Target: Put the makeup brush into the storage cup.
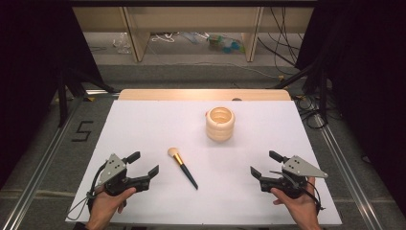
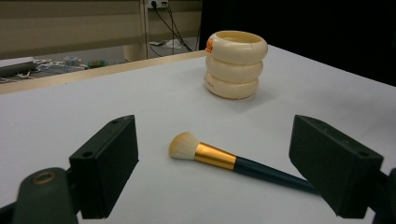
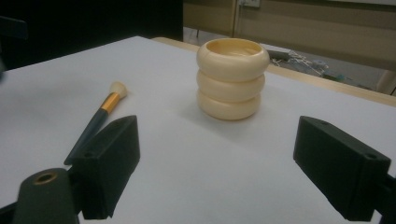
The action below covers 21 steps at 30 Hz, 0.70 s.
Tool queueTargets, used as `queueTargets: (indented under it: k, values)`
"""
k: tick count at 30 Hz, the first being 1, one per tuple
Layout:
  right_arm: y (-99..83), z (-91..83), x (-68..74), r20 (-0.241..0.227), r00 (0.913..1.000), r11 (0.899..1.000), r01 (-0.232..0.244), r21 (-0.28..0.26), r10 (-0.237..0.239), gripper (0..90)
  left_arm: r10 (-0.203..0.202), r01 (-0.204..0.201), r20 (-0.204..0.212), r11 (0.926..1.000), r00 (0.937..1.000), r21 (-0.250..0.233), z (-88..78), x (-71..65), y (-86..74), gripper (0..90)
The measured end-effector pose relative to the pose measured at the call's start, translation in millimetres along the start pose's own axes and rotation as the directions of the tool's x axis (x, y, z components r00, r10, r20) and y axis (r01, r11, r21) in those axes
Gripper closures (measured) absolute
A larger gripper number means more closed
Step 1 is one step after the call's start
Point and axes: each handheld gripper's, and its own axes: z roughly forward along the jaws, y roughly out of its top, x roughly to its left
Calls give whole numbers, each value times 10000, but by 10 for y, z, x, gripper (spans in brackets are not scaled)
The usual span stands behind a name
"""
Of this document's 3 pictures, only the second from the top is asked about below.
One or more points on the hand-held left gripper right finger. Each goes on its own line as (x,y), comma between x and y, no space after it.
(330,161)

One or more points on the cream ringed brush holder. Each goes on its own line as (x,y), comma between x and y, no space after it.
(235,65)

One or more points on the dark grey bar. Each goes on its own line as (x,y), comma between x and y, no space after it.
(17,69)

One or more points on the green and orange small object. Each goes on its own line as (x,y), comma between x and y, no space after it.
(97,64)

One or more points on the makeup brush with gold ferrule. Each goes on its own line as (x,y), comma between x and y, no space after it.
(218,155)

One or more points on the white paper scrap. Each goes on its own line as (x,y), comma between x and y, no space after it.
(171,43)

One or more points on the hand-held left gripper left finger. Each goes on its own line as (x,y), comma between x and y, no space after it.
(102,168)

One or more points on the white wall socket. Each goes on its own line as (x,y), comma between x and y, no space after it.
(155,3)

